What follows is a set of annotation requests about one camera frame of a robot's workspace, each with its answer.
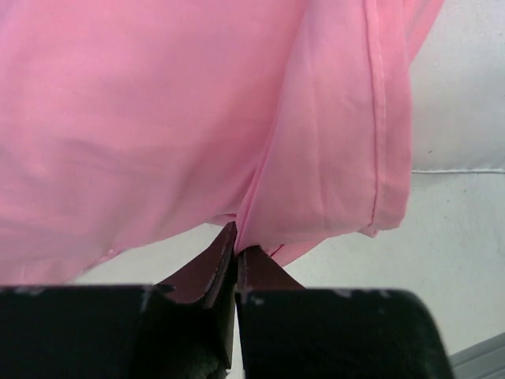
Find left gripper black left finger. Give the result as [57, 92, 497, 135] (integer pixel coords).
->
[1, 223, 237, 378]

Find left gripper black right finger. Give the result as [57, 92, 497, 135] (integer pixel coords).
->
[236, 247, 453, 378]

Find pink floral pillowcase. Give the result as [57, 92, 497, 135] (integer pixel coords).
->
[1, 1, 442, 284]

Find white pillow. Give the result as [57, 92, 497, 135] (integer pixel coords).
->
[410, 1, 504, 173]

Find aluminium front rail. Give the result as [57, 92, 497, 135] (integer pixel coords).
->
[450, 333, 505, 379]

